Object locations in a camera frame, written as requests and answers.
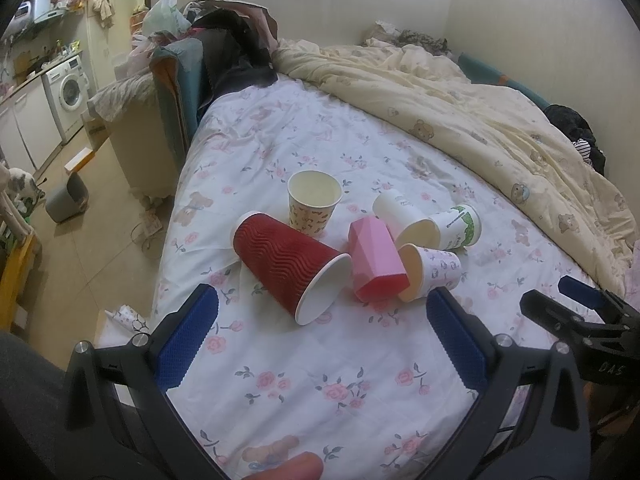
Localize red ribbed paper cup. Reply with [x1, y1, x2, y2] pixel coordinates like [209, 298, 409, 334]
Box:
[231, 211, 352, 326]

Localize white purple patterned paper cup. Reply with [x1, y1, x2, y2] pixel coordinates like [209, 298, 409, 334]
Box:
[398, 244, 462, 302]

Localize white green printed paper cup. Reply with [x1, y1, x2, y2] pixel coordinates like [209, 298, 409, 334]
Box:
[430, 204, 482, 250]

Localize pink faceted plastic cup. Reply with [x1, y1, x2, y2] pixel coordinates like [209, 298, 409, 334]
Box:
[348, 216, 409, 302]

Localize plain white paper cup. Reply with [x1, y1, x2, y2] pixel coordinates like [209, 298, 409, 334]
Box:
[372, 190, 440, 249]

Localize cream patterned paper cup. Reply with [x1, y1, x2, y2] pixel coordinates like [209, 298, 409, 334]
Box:
[288, 169, 343, 237]

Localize operator fingertip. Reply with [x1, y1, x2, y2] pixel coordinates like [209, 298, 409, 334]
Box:
[245, 452, 323, 480]

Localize white floral bed sheet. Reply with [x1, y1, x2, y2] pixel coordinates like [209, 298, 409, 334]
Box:
[152, 77, 579, 479]

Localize yellow wooden stool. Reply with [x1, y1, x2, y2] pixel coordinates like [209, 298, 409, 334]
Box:
[1, 232, 41, 332]

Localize cream bear print duvet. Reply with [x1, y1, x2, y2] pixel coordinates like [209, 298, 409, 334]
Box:
[272, 39, 638, 295]

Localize grey tipped waste bin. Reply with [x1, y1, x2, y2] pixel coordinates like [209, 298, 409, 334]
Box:
[46, 172, 89, 224]

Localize small cardboard box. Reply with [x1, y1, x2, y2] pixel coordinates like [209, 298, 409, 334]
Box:
[64, 148, 96, 176]

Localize beige fabric covered armchair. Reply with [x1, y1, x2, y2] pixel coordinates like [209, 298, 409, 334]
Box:
[88, 70, 179, 204]

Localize white kitchen cabinets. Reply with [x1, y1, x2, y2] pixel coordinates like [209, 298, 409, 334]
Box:
[1, 77, 62, 174]

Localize white washing machine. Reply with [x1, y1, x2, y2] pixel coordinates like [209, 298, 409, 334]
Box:
[42, 54, 89, 144]

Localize teal orange headboard cushion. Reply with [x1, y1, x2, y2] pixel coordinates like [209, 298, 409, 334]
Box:
[150, 38, 204, 166]

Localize dark clothes pile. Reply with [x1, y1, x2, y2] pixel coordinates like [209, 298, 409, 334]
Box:
[182, 0, 278, 117]

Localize white plastic bag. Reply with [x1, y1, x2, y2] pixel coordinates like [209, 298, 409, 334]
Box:
[141, 0, 191, 37]

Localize black clothing by wall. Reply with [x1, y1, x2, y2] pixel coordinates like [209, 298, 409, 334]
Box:
[544, 104, 605, 176]

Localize teal pillow by wall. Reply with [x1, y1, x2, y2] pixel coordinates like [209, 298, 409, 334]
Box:
[457, 53, 550, 110]

